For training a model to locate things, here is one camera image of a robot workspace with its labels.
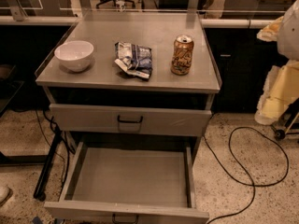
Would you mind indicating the white ceramic bowl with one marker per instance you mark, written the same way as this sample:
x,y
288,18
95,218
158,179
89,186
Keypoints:
x,y
76,55

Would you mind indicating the black metal frame leg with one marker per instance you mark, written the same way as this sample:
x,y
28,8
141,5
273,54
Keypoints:
x,y
39,193

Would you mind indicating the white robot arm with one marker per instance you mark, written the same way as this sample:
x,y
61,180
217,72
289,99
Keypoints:
x,y
288,35

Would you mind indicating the white shoe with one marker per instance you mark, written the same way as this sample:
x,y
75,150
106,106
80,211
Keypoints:
x,y
4,194

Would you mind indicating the open middle grey drawer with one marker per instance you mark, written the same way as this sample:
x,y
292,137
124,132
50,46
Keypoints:
x,y
116,185

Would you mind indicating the blue chip bag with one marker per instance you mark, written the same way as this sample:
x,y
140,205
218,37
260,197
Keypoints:
x,y
134,60

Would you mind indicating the grey drawer cabinet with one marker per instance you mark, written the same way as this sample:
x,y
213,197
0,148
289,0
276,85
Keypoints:
x,y
105,84

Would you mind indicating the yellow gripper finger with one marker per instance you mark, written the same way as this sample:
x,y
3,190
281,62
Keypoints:
x,y
270,32
280,90

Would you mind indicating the white horizontal rail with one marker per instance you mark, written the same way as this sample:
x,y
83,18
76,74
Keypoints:
x,y
63,21

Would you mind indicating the orange soda can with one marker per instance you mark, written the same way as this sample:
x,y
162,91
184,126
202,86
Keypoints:
x,y
182,56

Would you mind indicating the clear water bottle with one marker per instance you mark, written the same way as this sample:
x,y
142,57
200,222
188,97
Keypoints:
x,y
120,5

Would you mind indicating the closed upper grey drawer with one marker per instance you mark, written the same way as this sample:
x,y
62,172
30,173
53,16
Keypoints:
x,y
121,119

